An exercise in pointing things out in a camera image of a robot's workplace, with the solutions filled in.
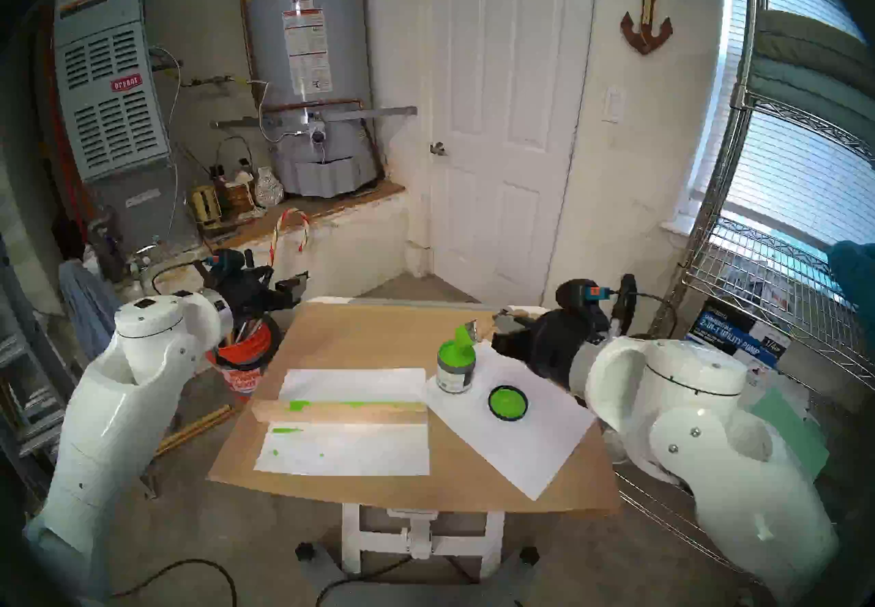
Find striped candy cane decoration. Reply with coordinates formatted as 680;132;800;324
269;208;310;266

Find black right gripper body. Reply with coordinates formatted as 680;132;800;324
518;307;610;386

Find wicker basket with handle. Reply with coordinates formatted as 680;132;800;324
213;136;257;213

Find utility pump box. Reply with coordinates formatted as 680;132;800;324
686;298;794;370

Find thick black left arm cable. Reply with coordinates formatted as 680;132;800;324
219;312;282;374

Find black floor cable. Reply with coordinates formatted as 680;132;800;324
314;554;418;607
113;558;238;607

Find wooden handled paintbrush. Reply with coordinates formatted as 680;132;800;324
451;310;533;352

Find orange plastic bucket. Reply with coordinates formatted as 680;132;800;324
207;318;274;403

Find wooden stick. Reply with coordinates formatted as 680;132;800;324
154;404;237;457

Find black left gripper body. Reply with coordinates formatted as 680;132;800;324
228;264;281;324

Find white paper sheet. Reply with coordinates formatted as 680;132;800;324
253;368;431;478
425;339;597;502

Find grey bryant furnace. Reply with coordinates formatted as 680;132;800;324
51;0;199;251

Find green paper sheet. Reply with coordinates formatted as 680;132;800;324
749;385;830;480

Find yellow lantern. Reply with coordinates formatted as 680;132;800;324
188;183;223;229

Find white folding table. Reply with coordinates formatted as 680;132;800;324
295;296;548;607

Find black lid with green paint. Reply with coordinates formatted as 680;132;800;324
487;385;529;422

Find folded green cushion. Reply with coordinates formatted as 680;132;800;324
742;9;875;165

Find wooden ledge board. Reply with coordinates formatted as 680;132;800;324
205;180;407;251

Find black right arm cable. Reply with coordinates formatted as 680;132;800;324
612;274;677;340

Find chrome wire shelf rack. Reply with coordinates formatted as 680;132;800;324
615;0;875;593

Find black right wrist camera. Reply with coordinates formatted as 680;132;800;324
555;279;610;312

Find brown cardboard sheet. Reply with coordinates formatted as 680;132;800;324
207;301;621;516

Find blue cloth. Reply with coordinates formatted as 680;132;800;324
58;259;124;364

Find teal cloth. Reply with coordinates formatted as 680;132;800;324
827;241;875;319

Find grey metal ladder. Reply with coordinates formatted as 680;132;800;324
0;236;76;497

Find grey metal strap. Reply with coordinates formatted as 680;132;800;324
211;106;418;129

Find grey water heater tank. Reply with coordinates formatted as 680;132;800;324
239;0;380;198

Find corrugated metal flex hose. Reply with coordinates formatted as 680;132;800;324
250;80;305;143

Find light wood plank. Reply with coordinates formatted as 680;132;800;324
252;399;429;426

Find gas pipe with yellow valve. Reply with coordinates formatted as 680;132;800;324
181;74;271;90

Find white window blinds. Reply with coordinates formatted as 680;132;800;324
687;0;875;247

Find white panel door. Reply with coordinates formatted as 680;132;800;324
427;0;599;309

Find grey can of green paint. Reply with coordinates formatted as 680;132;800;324
436;339;477;394

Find foil wrapped object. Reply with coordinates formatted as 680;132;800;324
253;166;284;208

